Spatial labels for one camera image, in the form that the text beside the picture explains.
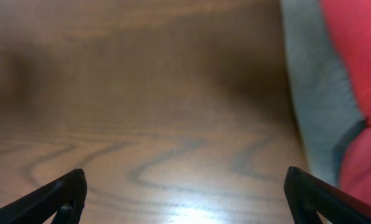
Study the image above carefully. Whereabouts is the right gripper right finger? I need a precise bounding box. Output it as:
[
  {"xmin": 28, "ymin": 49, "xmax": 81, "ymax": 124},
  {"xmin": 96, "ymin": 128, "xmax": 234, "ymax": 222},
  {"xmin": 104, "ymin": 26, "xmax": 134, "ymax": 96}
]
[{"xmin": 284, "ymin": 167, "xmax": 371, "ymax": 224}]

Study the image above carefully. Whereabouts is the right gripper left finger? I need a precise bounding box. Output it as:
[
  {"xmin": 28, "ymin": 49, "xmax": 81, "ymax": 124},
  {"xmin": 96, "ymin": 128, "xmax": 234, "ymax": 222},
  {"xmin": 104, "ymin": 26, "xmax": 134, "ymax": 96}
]
[{"xmin": 0, "ymin": 169, "xmax": 87, "ymax": 224}]

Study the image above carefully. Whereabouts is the grey folded cloth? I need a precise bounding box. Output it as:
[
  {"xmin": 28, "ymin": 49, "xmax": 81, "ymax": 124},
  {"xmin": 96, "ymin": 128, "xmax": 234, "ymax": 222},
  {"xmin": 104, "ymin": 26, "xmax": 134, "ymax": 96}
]
[{"xmin": 280, "ymin": 0, "xmax": 365, "ymax": 187}]

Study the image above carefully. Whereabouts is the red printed t-shirt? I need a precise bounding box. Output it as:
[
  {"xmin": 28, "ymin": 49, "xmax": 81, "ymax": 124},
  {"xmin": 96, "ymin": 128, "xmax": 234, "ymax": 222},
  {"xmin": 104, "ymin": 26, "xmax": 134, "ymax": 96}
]
[{"xmin": 321, "ymin": 0, "xmax": 371, "ymax": 205}]

